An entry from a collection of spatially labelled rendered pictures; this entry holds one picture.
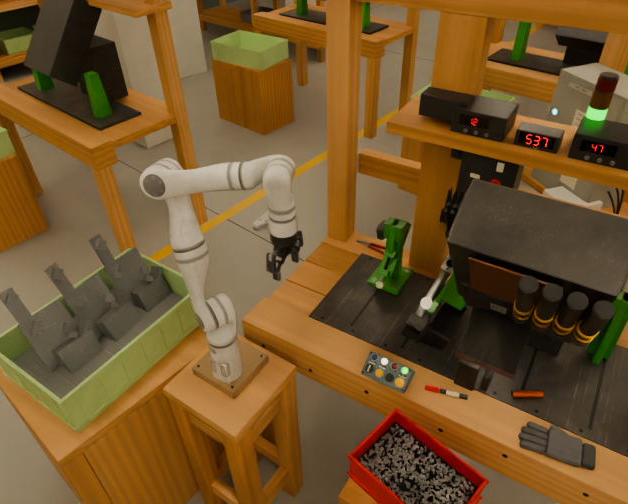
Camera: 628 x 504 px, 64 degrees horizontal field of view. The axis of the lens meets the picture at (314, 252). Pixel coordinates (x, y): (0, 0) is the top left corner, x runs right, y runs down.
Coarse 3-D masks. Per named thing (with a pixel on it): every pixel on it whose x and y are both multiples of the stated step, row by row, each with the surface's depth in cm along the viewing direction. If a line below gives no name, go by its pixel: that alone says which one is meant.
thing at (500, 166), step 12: (468, 156) 155; (480, 156) 153; (468, 168) 157; (480, 168) 155; (492, 168) 153; (504, 168) 151; (516, 168) 149; (468, 180) 160; (492, 180) 155; (504, 180) 153; (516, 180) 154
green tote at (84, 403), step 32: (160, 320) 176; (192, 320) 192; (0, 352) 174; (128, 352) 168; (160, 352) 183; (32, 384) 161; (96, 384) 161; (128, 384) 173; (64, 416) 159; (96, 416) 166
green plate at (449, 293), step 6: (450, 276) 154; (450, 282) 151; (444, 288) 154; (450, 288) 154; (456, 288) 153; (444, 294) 157; (450, 294) 156; (456, 294) 154; (438, 300) 158; (444, 300) 158; (450, 300) 157; (456, 300) 156; (462, 300) 154; (456, 306) 157; (462, 306) 156
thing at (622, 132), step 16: (480, 96) 157; (464, 112) 150; (480, 112) 148; (496, 112) 148; (512, 112) 148; (464, 128) 152; (480, 128) 150; (496, 128) 147; (592, 128) 138; (608, 128) 138; (624, 128) 138; (576, 144) 138; (592, 144) 136; (608, 144) 134; (624, 144) 132; (592, 160) 138; (608, 160) 136; (624, 160) 134
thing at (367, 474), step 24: (384, 432) 151; (408, 432) 150; (360, 456) 146; (384, 456) 145; (408, 456) 143; (432, 456) 144; (456, 456) 139; (360, 480) 143; (384, 480) 139; (408, 480) 139; (432, 480) 138; (456, 480) 138; (480, 480) 136
